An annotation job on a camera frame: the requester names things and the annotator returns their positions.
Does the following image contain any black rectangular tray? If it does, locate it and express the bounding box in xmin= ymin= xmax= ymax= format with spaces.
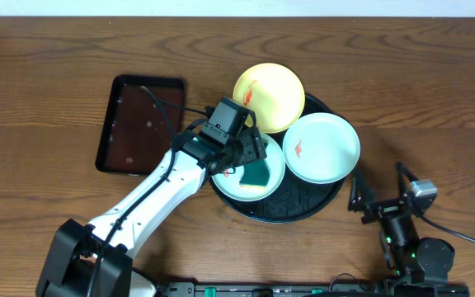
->
xmin=95 ymin=74 xmax=186 ymax=175

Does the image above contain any green yellow sponge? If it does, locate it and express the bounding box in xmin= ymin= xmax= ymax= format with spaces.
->
xmin=239 ymin=160 xmax=270 ymax=187

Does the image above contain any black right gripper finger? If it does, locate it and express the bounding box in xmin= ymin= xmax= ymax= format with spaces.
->
xmin=348 ymin=167 xmax=376 ymax=212
xmin=396 ymin=162 xmax=418 ymax=184

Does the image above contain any black round tray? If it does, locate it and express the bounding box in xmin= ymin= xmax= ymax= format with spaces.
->
xmin=209 ymin=93 xmax=345 ymax=224

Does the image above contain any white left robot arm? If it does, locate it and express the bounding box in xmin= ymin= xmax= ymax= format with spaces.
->
xmin=35 ymin=127 xmax=266 ymax=296

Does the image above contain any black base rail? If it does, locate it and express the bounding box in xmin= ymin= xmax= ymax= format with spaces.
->
xmin=155 ymin=273 xmax=471 ymax=297

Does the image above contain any light green plate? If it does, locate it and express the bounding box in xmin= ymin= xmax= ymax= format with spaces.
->
xmin=212 ymin=133 xmax=285 ymax=202
xmin=282 ymin=112 xmax=361 ymax=184

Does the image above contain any yellow plate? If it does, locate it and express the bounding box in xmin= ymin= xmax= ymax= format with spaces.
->
xmin=232 ymin=63 xmax=305 ymax=134

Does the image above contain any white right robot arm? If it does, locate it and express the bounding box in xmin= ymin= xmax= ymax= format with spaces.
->
xmin=348 ymin=163 xmax=455 ymax=286

